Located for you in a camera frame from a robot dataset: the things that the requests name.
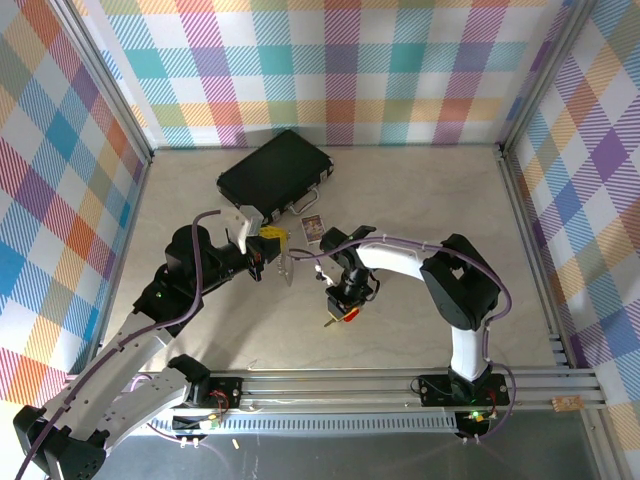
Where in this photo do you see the brass key with red head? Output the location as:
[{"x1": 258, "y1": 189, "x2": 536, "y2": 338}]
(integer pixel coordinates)
[{"x1": 323, "y1": 308, "x2": 361, "y2": 330}]

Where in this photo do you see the small purple picture card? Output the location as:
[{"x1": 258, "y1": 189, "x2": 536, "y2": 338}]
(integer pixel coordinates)
[{"x1": 299, "y1": 214, "x2": 325, "y2": 246}]

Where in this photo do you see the aluminium corner post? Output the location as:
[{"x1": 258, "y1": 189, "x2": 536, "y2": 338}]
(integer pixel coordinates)
[
  {"x1": 52, "y1": 0, "x2": 155, "y2": 164},
  {"x1": 499, "y1": 0, "x2": 599, "y2": 151}
]

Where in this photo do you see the slotted grey cable duct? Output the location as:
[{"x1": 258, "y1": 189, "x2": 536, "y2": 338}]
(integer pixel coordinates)
[{"x1": 171, "y1": 411, "x2": 460, "y2": 437}]

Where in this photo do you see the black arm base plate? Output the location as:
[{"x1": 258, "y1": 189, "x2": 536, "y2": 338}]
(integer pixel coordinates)
[
  {"x1": 416, "y1": 373, "x2": 517, "y2": 409},
  {"x1": 197, "y1": 375, "x2": 245, "y2": 412}
]

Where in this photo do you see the black hard case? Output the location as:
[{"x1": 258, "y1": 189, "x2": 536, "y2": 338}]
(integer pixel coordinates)
[{"x1": 216, "y1": 128, "x2": 335, "y2": 227}]

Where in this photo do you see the long aluminium base rail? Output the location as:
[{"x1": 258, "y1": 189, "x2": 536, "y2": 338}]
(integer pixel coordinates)
[{"x1": 102, "y1": 368, "x2": 609, "y2": 416}]

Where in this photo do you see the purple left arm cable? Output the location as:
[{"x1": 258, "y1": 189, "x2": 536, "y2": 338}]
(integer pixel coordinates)
[{"x1": 14, "y1": 208, "x2": 222, "y2": 480}]

